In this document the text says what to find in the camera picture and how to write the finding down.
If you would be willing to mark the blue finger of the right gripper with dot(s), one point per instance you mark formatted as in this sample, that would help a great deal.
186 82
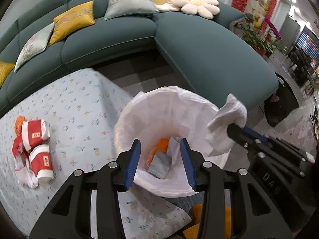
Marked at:
256 135

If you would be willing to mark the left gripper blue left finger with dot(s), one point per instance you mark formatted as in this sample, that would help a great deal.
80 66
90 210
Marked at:
134 157

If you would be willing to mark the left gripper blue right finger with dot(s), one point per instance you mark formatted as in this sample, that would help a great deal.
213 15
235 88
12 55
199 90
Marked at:
187 163

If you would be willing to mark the white printed paper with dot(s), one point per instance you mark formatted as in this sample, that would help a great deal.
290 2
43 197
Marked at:
173 150

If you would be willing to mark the white tissue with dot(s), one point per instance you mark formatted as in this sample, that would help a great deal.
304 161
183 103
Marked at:
233 111

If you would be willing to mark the small orange wrapper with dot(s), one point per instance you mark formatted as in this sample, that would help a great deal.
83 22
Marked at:
18 125

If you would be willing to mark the large orange snack bag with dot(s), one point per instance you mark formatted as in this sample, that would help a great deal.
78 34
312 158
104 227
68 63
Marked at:
162 146

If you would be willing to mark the white lined trash bin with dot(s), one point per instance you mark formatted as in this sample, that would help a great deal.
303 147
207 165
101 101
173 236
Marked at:
164 113

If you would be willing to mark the grey packet in bin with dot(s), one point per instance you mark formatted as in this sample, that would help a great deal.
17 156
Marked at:
159 165

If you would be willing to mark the black bag on floor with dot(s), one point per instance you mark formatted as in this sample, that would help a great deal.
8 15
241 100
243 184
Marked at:
281 103

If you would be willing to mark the floral light blue tablecloth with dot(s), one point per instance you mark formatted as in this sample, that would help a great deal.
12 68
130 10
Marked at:
81 110

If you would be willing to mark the orange yellow garment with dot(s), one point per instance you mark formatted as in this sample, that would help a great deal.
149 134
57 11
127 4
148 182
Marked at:
196 216

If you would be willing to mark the red white cup lower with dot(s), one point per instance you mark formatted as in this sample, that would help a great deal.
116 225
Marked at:
41 164

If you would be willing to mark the red white cup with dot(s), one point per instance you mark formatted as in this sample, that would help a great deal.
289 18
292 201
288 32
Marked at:
34 133
41 164

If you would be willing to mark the potted flower plant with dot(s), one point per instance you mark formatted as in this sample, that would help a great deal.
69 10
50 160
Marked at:
261 35

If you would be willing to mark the red white cup upper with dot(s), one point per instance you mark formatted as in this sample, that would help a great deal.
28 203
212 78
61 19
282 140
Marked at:
34 133

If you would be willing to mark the red white plastic wrapper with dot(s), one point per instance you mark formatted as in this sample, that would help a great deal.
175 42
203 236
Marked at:
23 171

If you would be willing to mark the white flower pillow right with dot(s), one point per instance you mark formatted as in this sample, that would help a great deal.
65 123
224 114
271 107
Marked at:
205 8

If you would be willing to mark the dark green sectional sofa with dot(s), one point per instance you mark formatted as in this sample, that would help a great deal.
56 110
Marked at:
210 58

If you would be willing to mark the grey silver cushion right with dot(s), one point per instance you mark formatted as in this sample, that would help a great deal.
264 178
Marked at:
119 8

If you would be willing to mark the grey silver cushion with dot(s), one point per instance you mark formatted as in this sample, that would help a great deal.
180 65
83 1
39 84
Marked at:
35 45
119 8

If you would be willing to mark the grey silver cushion left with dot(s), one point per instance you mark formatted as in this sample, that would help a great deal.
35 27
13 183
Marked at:
35 45

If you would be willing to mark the yellow cushion centre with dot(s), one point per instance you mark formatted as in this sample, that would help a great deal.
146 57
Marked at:
75 18

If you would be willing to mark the yellow cushion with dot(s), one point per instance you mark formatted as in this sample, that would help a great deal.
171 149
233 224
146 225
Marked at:
5 69
75 18

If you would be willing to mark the yellow cushion left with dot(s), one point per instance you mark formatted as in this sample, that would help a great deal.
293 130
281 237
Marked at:
5 69

